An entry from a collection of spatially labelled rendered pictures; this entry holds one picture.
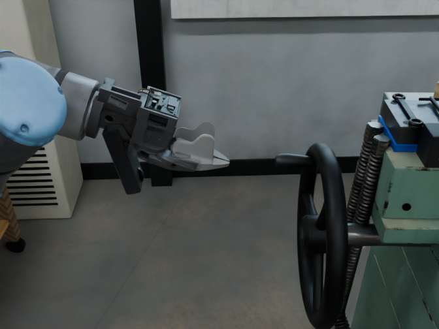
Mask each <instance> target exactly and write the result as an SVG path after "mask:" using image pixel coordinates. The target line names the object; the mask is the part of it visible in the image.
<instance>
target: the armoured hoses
mask: <svg viewBox="0 0 439 329"><path fill-rule="evenodd" d="M383 130H384V126H383V125H382V124H381V123H378V122H374V121H371V122H368V123H367V124H366V129H365V133H364V138H363V140H364V141H363V145H362V146H361V147H362V149H361V152H360V156H359V160H358V163H357V168H356V169H357V170H356V171H355V172H356V173H355V177H354V180H353V184H352V188H351V191H350V197H349V200H348V203H347V216H348V223H357V224H360V225H367V224H369V222H370V221H369V220H370V216H371V213H372V211H371V210H372V207H373V203H374V200H375V198H374V197H375V196H376V194H375V193H376V189H377V185H378V178H379V175H380V170H381V167H382V160H383V156H384V152H385V150H387V149H388V147H389V146H390V145H391V139H390V138H388V137H387V136H383V135H380V134H382V133H383ZM362 248H363V246H348V271H347V279H346V289H345V295H344V301H343V304H342V309H341V312H340V315H339V318H338V320H337V322H336V323H335V325H334V326H335V328H334V329H351V328H350V327H349V324H348V320H346V319H347V317H346V313H345V311H346V306H347V303H348V298H349V295H350V290H351V287H352V284H353V279H354V276H355V273H356V269H357V265H358V261H359V258H360V254H361V249H362Z"/></svg>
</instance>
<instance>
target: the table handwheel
mask: <svg viewBox="0 0 439 329"><path fill-rule="evenodd" d="M306 156H311V157H312V166H307V167H303V168H302V170H301V177H300V182H299V195H298V206H297V253H298V265H299V279H300V284H301V293H302V300H303V303H304V308H305V311H306V314H307V317H308V320H309V321H310V323H311V324H312V326H313V327H314V328H316V329H330V328H332V327H333V326H334V325H335V323H336V322H337V320H338V318H339V315H340V312H341V309H342V304H343V301H344V295H345V289H346V279H347V271H348V246H388V247H431V246H432V244H414V243H382V242H381V240H380V237H379V234H378V231H377V229H376V226H375V224H374V223H369V224H367V225H360V224H357V223H348V216H347V207H346V196H345V191H344V183H343V179H342V174H341V171H340V167H339V164H338V160H337V158H336V155H335V154H334V151H333V150H332V149H331V147H330V146H328V145H327V144H325V143H323V142H317V143H315V144H313V145H311V146H310V147H309V149H308V151H307V152H306ZM318 168H319V171H320V174H321V180H322V186H323V195H324V203H323V206H322V209H321V212H320V214H319V215H318V214H317V211H316V208H315V205H314V189H315V183H316V176H317V171H318ZM324 253H326V263H325V281H324V287H323V256H324Z"/></svg>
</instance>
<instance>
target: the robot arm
mask: <svg viewBox="0 0 439 329"><path fill-rule="evenodd" d="M114 82H115V80H112V79H110V78H105V80H104V84H103V85H102V86H101V87H100V89H99V82H98V81H97V80H93V79H91V78H87V77H85V76H81V75H78V74H75V73H72V72H68V71H65V70H62V69H59V68H56V67H53V66H50V65H47V64H44V63H41V62H38V61H35V60H32V59H29V58H26V57H22V56H20V55H16V54H15V53H14V52H11V51H9V50H0V197H1V196H2V193H1V192H2V190H3V188H4V186H5V184H6V182H7V180H8V179H9V177H10V176H11V175H13V173H15V171H17V170H18V169H19V168H20V167H21V166H22V165H23V164H24V163H25V162H26V161H27V160H28V159H29V158H30V157H31V156H33V155H34V154H35V153H36V152H37V151H38V150H39V149H41V148H42V147H43V145H46V144H48V143H50V142H51V141H52V140H53V139H54V138H55V137H56V135H57V134H58V135H60V136H64V137H67V138H70V139H73V140H77V141H81V140H82V139H83V138H84V137H85V135H86V136H88V137H90V138H96V136H97V134H98V132H99V129H100V128H102V129H104V130H103V132H102V136H103V138H104V140H105V143H106V146H107V148H108V151H109V153H110V156H111V157H112V160H113V163H114V166H115V167H116V170H117V173H118V175H119V177H120V180H121V182H122V185H123V188H124V190H125V193H126V194H127V195H132V194H136V193H140V192H141V189H142V184H143V181H144V172H143V171H142V169H141V166H140V163H139V161H138V158H139V159H142V160H143V161H147V163H151V164H154V165H157V166H160V167H162V168H166V169H168V170H175V171H187V172H194V171H196V170H212V169H217V168H223V167H227V166H229V163H230V160H229V159H228V158H226V156H224V155H223V154H221V153H220V152H218V151H216V150H215V149H214V142H215V141H214V137H215V126H214V125H213V124H212V123H210V122H207V121H205V122H203V123H201V124H200V125H199V126H198V127H197V128H196V129H187V128H185V127H180V128H177V130H176V126H177V121H178V117H179V113H180V107H181V103H182V101H181V98H182V97H180V96H177V95H174V94H172V93H168V92H166V91H162V90H160V89H156V88H154V87H150V86H148V87H147V89H146V88H141V89H139V91H138V93H135V92H132V91H129V90H126V89H122V88H120V87H116V86H114ZM142 89H143V91H140V90H142ZM139 93H142V94H139ZM171 145H172V151H169V149H168V148H169V147H170V146H171Z"/></svg>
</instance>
